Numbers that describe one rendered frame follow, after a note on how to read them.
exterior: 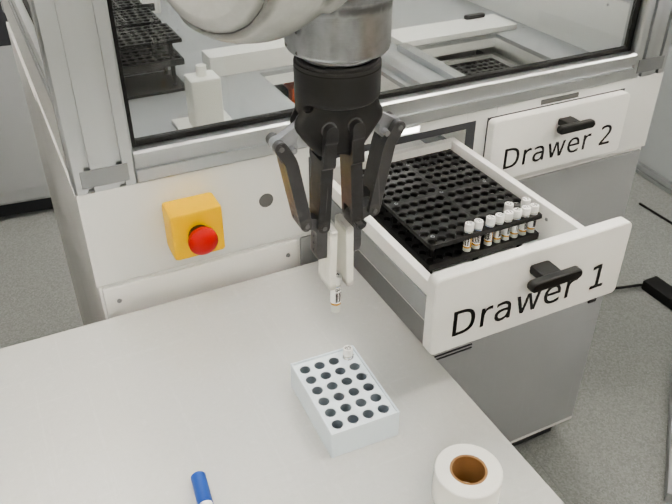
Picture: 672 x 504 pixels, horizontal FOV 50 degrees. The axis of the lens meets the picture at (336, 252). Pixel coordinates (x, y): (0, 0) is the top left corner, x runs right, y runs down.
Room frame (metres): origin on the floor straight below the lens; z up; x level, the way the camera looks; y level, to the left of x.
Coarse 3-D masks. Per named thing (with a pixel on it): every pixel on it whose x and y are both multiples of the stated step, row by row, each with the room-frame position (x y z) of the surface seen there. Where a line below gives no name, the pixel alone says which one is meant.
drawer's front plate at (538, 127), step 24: (600, 96) 1.18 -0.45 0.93; (624, 96) 1.19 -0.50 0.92; (504, 120) 1.08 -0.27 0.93; (528, 120) 1.10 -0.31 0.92; (552, 120) 1.12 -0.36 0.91; (600, 120) 1.17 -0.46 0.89; (624, 120) 1.20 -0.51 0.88; (504, 144) 1.08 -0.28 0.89; (528, 144) 1.10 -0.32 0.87; (552, 144) 1.13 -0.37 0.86; (528, 168) 1.11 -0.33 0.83
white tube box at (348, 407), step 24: (312, 360) 0.66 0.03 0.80; (336, 360) 0.67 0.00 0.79; (360, 360) 0.66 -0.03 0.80; (312, 384) 0.62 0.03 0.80; (336, 384) 0.62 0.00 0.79; (360, 384) 0.62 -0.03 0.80; (312, 408) 0.59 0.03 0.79; (336, 408) 0.58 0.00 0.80; (360, 408) 0.58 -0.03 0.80; (384, 408) 0.59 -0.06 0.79; (336, 432) 0.54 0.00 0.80; (360, 432) 0.55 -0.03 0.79; (384, 432) 0.57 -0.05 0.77; (336, 456) 0.54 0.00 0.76
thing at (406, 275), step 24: (432, 144) 1.06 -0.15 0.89; (456, 144) 1.06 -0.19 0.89; (336, 168) 0.98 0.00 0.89; (480, 168) 1.00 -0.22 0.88; (336, 192) 0.91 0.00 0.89; (528, 192) 0.90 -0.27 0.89; (552, 216) 0.85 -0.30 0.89; (384, 240) 0.78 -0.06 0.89; (384, 264) 0.78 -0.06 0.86; (408, 264) 0.73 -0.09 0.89; (456, 264) 0.81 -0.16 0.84; (408, 288) 0.72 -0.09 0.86
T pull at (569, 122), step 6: (558, 120) 1.13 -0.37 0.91; (564, 120) 1.12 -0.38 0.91; (570, 120) 1.12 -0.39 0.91; (576, 120) 1.12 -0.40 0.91; (582, 120) 1.11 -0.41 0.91; (588, 120) 1.11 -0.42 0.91; (594, 120) 1.12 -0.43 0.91; (558, 126) 1.09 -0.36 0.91; (564, 126) 1.09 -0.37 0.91; (570, 126) 1.09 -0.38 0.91; (576, 126) 1.10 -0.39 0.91; (582, 126) 1.10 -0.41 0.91; (588, 126) 1.11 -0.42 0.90; (558, 132) 1.09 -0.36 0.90; (564, 132) 1.09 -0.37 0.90; (570, 132) 1.09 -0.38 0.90
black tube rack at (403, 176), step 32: (416, 160) 1.00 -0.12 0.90; (448, 160) 1.00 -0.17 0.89; (384, 192) 0.89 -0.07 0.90; (416, 192) 0.89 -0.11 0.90; (448, 192) 0.89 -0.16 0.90; (480, 192) 0.89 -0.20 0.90; (384, 224) 0.86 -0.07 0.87; (416, 224) 0.81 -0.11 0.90; (448, 224) 0.81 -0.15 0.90; (416, 256) 0.78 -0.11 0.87; (448, 256) 0.78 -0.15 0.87
